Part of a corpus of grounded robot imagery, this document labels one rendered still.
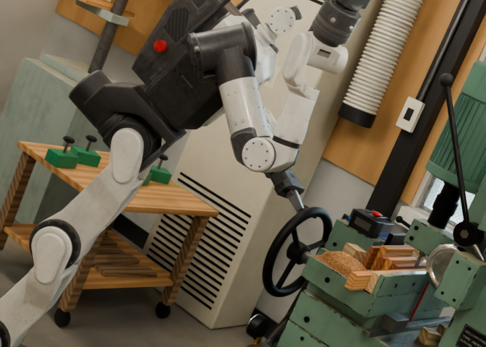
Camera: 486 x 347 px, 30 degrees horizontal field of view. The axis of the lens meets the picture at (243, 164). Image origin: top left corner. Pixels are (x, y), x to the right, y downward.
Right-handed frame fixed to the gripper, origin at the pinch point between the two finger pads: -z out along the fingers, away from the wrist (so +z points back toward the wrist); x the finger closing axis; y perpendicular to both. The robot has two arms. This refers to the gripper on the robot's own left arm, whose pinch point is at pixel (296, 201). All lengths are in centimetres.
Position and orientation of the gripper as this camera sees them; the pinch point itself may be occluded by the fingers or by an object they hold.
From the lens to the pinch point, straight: 263.3
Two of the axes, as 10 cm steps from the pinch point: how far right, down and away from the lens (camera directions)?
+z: -4.2, -8.2, 3.8
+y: 7.8, -5.5, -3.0
